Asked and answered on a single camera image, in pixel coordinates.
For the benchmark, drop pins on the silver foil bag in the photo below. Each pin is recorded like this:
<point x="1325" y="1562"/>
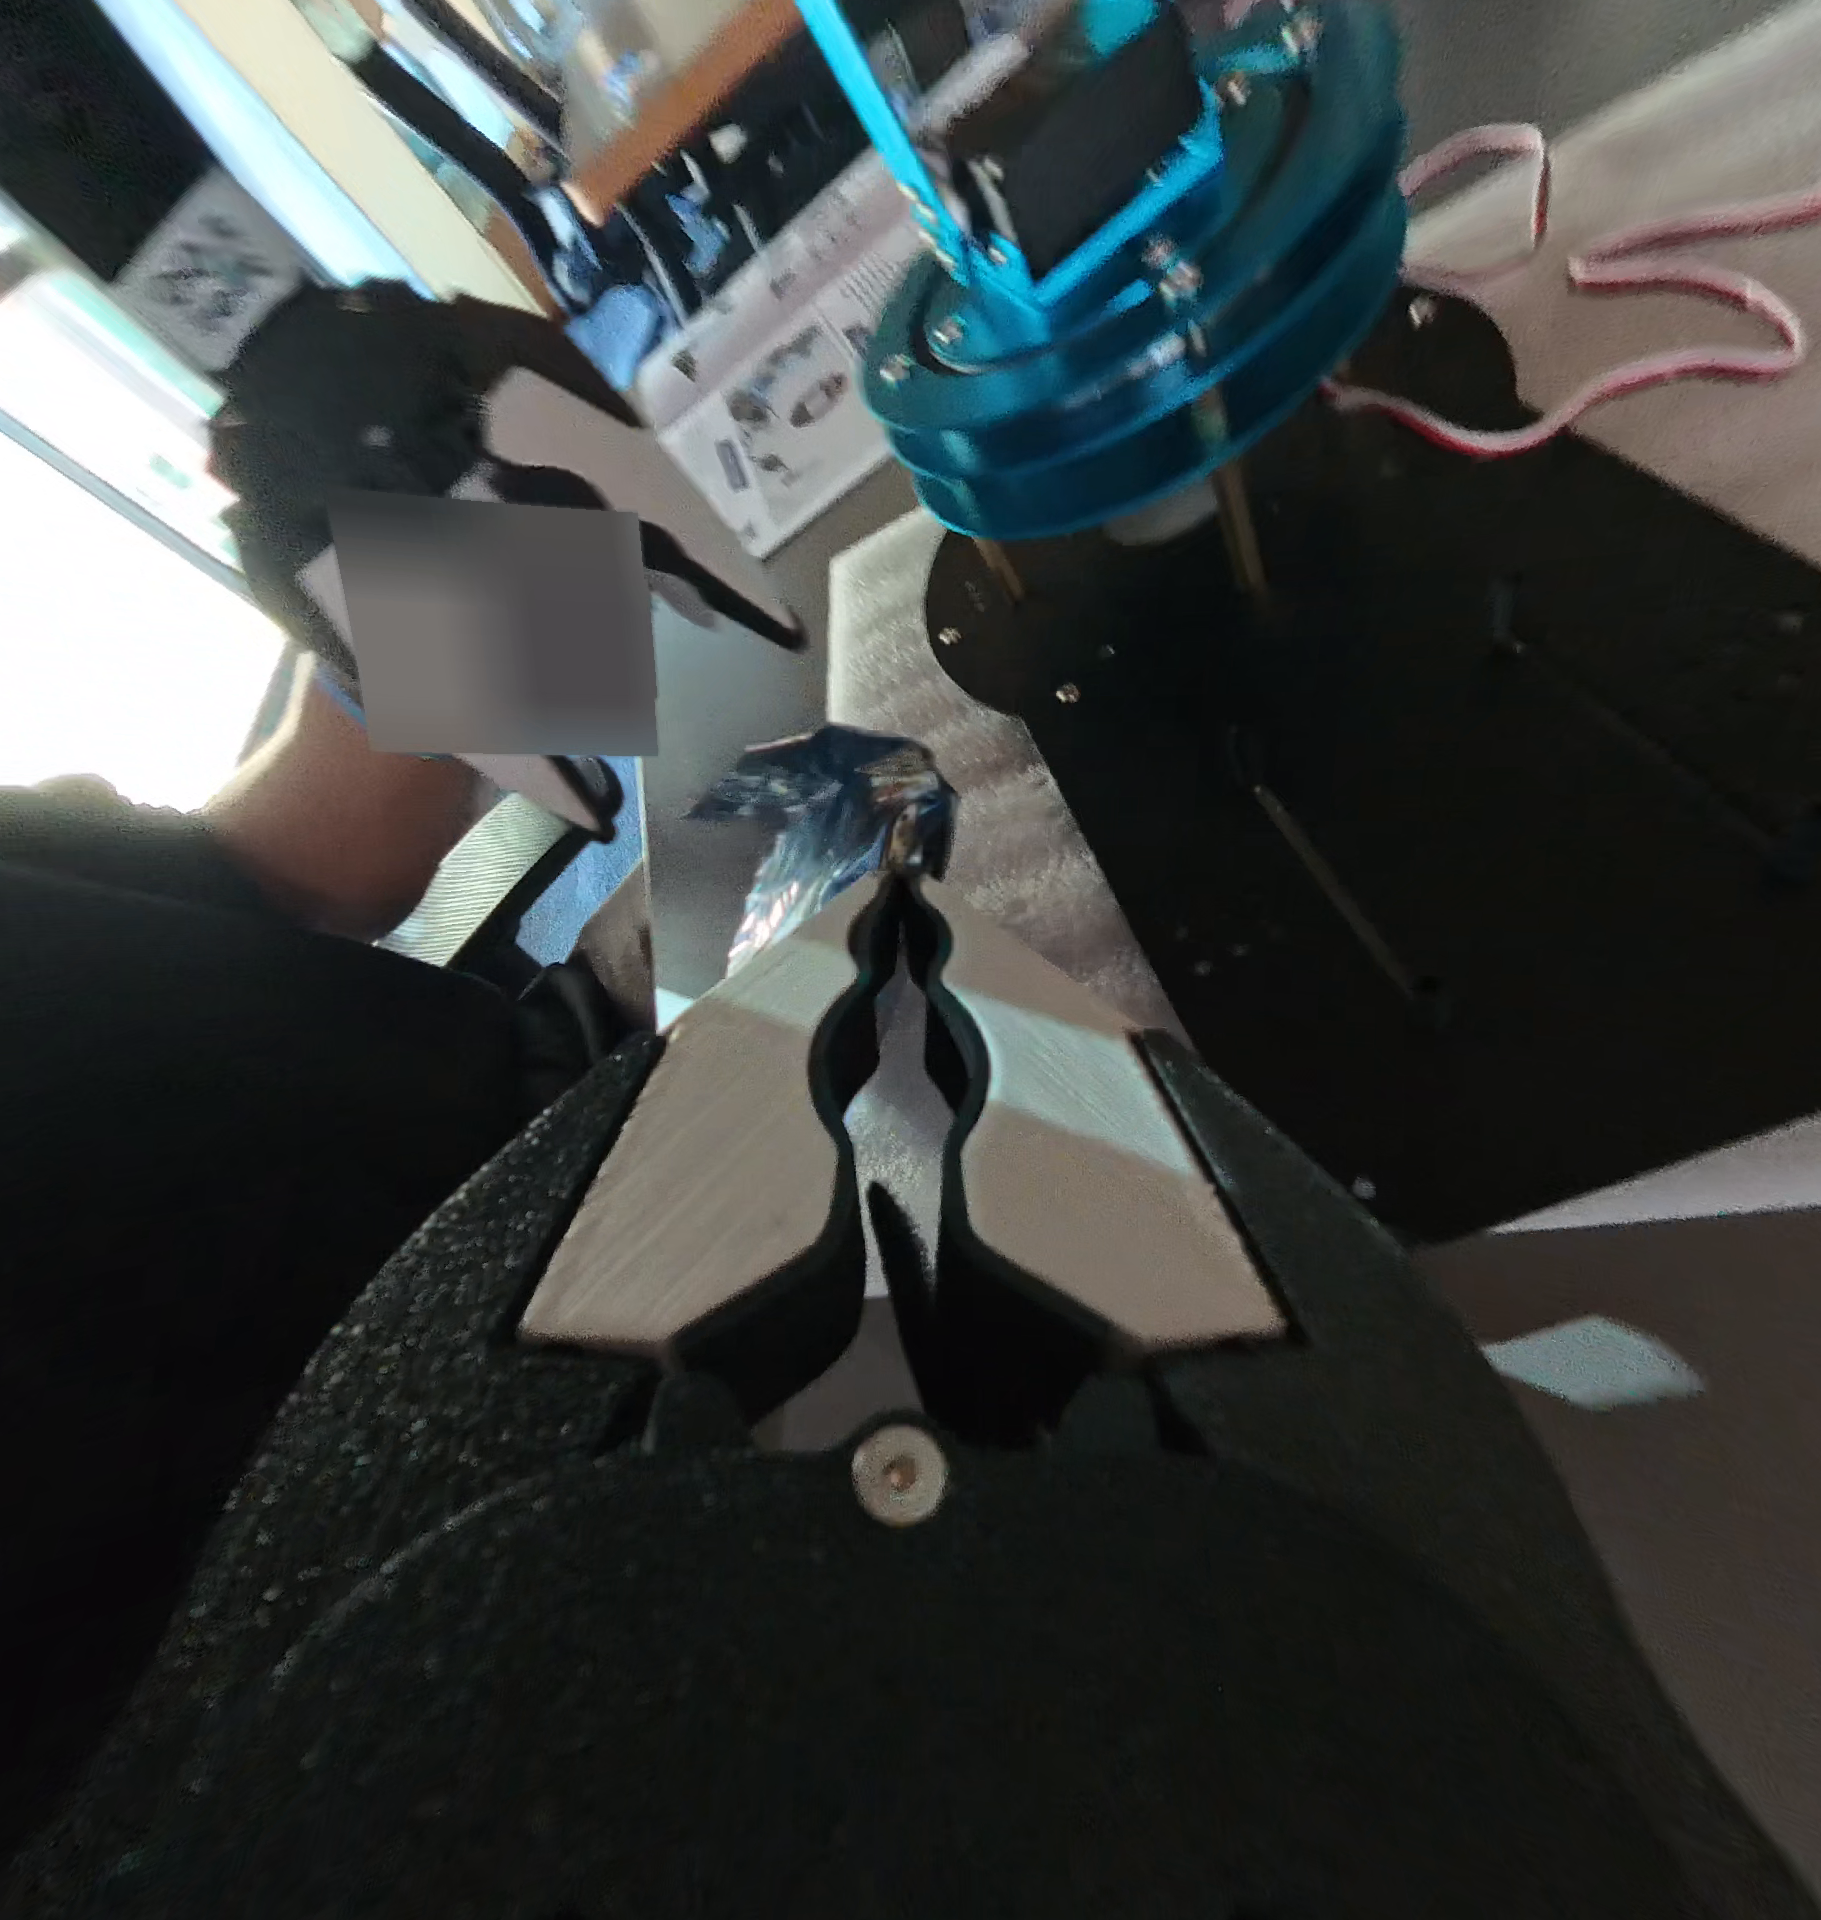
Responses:
<point x="822" y="811"/>

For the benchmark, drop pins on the grey mesh chair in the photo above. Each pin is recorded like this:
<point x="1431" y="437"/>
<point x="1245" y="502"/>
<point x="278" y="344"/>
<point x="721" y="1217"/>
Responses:
<point x="491" y="886"/>

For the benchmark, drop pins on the person's left forearm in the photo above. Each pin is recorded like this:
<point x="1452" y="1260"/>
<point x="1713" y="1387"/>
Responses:
<point x="326" y="841"/>

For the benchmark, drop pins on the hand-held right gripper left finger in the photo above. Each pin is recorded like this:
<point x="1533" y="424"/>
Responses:
<point x="687" y="1185"/>

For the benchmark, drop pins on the clear plastic strip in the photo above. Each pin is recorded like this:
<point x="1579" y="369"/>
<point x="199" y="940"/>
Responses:
<point x="1593" y="1362"/>

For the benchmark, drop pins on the printed instruction manual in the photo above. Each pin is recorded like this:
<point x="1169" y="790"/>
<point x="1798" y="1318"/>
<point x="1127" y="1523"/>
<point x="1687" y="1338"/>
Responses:
<point x="790" y="406"/>

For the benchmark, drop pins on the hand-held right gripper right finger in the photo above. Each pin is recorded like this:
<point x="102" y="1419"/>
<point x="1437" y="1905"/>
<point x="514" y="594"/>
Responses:
<point x="1121" y="1185"/>

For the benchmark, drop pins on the brown wooden table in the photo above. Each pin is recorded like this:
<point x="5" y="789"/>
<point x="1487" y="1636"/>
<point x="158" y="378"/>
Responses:
<point x="672" y="121"/>

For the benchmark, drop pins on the large glass window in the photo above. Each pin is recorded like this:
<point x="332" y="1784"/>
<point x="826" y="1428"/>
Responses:
<point x="87" y="646"/>

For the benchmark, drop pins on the person's black clothing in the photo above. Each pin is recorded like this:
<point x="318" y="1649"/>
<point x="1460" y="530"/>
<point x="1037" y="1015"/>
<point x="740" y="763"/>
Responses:
<point x="176" y="1201"/>

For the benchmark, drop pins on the white foam sheet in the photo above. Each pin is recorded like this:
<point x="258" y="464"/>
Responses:
<point x="1030" y="901"/>

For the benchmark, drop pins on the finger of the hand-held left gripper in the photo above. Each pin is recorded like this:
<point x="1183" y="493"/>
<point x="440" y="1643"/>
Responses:
<point x="687" y="603"/>
<point x="566" y="441"/>

